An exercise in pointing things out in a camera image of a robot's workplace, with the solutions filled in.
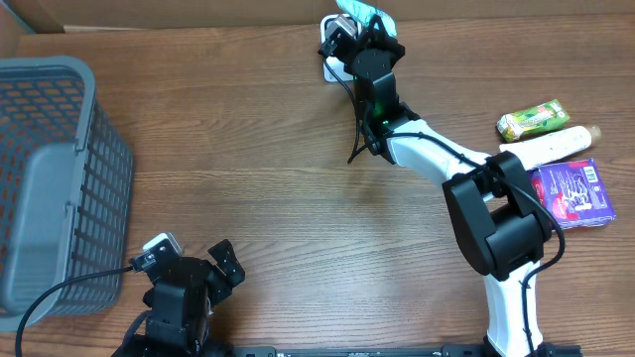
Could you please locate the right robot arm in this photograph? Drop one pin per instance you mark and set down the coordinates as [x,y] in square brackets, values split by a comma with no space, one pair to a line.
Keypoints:
[499,224]

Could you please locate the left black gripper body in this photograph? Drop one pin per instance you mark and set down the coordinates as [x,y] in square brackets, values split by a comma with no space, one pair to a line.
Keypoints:
[199,271]

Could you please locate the teal wet wipes pack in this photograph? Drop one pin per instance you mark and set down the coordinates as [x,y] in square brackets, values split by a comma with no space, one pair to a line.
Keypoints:
[364,13]

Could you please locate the white tube gold cap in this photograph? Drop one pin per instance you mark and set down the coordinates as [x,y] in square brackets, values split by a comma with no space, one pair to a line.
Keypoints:
[554,146]

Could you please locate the grey plastic mesh basket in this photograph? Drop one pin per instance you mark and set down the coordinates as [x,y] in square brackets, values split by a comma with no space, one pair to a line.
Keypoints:
[66,181]

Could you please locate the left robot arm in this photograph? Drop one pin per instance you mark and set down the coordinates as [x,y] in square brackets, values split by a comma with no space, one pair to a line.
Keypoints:
[183,294]

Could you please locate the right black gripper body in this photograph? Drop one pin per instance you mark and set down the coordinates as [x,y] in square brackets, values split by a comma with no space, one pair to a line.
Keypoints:
[370,38]

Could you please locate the green yellow snack pouch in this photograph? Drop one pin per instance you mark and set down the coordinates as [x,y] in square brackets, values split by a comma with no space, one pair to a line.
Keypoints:
[544,118]

